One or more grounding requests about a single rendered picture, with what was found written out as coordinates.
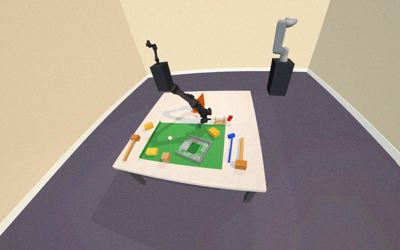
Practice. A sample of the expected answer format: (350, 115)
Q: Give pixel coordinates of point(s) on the green flat mat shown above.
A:
(179, 132)

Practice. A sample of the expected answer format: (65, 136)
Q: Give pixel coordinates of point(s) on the tan cube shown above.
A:
(165, 157)

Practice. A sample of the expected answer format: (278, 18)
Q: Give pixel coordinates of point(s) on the blue putter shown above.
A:
(230, 136)

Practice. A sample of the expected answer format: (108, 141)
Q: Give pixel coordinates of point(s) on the wooden mallet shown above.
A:
(241, 164)
(134, 138)

